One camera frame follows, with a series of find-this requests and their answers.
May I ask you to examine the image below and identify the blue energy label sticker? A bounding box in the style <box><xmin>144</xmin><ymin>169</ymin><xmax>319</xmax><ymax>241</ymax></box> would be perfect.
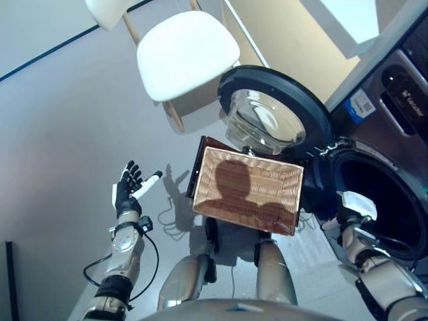
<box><xmin>343</xmin><ymin>88</ymin><xmax>377</xmax><ymax>118</ymax></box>

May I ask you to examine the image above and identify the round washing machine door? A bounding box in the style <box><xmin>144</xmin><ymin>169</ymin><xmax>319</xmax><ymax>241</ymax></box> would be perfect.
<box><xmin>216</xmin><ymin>65</ymin><xmax>333</xmax><ymax>157</ymax></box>

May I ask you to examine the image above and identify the silver right robot leg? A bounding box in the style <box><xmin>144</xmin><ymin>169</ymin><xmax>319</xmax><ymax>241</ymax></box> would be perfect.
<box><xmin>253</xmin><ymin>237</ymin><xmax>298</xmax><ymax>306</ymax></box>

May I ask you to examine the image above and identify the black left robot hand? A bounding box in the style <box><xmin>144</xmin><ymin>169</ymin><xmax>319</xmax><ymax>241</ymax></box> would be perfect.
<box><xmin>111</xmin><ymin>160</ymin><xmax>164</xmax><ymax>221</ymax></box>

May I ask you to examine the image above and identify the grey robot torso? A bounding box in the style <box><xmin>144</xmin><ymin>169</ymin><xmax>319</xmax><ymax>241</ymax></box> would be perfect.
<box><xmin>138</xmin><ymin>298</ymin><xmax>368</xmax><ymax>321</ymax></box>

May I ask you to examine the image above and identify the white chair with wooden legs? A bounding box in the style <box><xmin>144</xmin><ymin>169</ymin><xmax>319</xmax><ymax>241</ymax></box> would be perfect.
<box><xmin>85</xmin><ymin>0</ymin><xmax>241</xmax><ymax>134</ymax></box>

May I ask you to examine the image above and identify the dark washing machine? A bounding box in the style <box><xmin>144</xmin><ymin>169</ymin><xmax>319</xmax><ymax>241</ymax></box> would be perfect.
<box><xmin>300</xmin><ymin>31</ymin><xmax>428</xmax><ymax>272</ymax></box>

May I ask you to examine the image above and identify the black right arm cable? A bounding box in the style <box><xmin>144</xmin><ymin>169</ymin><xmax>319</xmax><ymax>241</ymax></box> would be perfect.
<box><xmin>366</xmin><ymin>233</ymin><xmax>421</xmax><ymax>274</ymax></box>

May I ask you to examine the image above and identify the white cabinet side panel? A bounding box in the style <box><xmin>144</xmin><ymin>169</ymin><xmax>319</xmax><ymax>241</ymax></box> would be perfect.
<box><xmin>324</xmin><ymin>0</ymin><xmax>428</xmax><ymax>113</ymax></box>

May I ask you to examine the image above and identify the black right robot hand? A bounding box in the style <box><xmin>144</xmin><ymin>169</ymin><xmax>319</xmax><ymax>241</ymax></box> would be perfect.
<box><xmin>321</xmin><ymin>190</ymin><xmax>379</xmax><ymax>231</ymax></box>

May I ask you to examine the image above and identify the grey box with dark edge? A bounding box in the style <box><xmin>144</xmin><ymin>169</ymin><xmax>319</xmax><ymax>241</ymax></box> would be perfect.
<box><xmin>4</xmin><ymin>240</ymin><xmax>18</xmax><ymax>321</ymax></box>

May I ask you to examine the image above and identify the wicker laundry basket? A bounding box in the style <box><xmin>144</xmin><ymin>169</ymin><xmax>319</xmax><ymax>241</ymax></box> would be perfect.
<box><xmin>192</xmin><ymin>146</ymin><xmax>305</xmax><ymax>237</ymax></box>

